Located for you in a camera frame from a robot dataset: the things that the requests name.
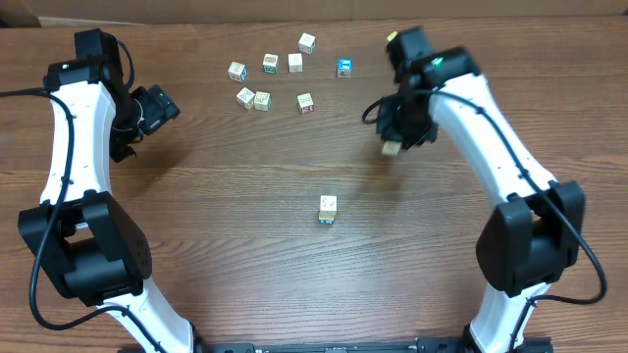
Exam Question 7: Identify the green letter B block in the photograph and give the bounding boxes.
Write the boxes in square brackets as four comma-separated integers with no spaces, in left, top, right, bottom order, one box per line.
[262,53,279,75]

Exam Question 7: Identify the red letter E block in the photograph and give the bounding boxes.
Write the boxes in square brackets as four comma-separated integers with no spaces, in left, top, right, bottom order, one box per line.
[296,93,314,114]

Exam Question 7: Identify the green side violin block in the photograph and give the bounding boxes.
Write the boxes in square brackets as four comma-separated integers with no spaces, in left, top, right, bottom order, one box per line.
[382,141,401,157]

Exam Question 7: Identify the yellow top wooden block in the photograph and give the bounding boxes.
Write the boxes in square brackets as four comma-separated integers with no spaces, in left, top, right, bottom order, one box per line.
[387,31,398,42]

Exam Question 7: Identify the red side L block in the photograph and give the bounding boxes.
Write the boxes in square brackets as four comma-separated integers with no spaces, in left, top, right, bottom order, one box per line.
[319,195,338,214]

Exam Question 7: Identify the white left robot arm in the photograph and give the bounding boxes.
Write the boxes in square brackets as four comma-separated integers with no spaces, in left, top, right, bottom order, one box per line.
[18,29,206,352]

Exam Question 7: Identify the far white wooden block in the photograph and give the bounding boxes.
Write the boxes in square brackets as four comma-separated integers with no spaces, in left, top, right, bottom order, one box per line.
[298,32,316,55]

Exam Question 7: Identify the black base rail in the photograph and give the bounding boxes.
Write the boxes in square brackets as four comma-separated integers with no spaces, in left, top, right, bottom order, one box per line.
[195,335,555,353]

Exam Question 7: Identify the blue top picture block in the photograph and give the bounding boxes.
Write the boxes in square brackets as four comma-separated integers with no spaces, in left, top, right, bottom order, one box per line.
[337,58,352,77]

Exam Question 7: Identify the yellow side picture block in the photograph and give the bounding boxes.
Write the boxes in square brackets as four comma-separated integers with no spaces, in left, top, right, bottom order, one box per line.
[236,87,255,110]

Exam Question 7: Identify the car picture wooden block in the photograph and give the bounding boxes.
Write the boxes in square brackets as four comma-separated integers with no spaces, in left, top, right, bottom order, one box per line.
[228,62,248,82]

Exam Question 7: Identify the ice cream picture block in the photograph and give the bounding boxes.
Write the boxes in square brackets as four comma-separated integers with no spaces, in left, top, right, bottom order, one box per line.
[288,53,303,74]

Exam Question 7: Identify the plain white wooden block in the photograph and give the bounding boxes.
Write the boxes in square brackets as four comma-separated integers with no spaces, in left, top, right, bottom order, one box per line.
[254,91,272,112]

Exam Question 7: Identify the yellow letter K block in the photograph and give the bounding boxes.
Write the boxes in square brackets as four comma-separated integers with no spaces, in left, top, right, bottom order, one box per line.
[318,211,336,220]

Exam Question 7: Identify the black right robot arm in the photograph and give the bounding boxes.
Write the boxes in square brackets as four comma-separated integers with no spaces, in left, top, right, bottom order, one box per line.
[374,27,585,352]

